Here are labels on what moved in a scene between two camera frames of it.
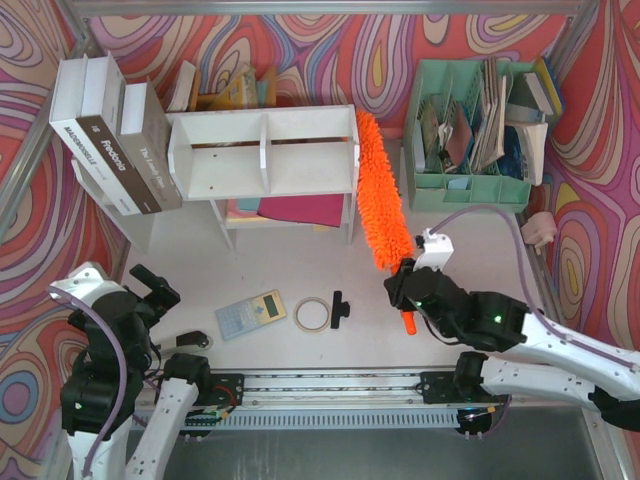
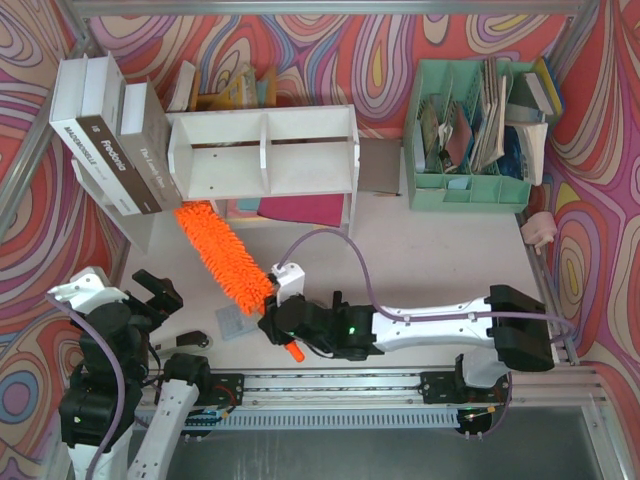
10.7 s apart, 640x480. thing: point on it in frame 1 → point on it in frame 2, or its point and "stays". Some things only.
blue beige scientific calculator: x=249 y=314 stays
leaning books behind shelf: x=242 y=91 stays
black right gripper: x=400 y=285 → x=273 y=320
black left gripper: x=151 y=288 stays
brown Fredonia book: x=102 y=90 stays
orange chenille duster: x=385 y=205 → x=240 y=270
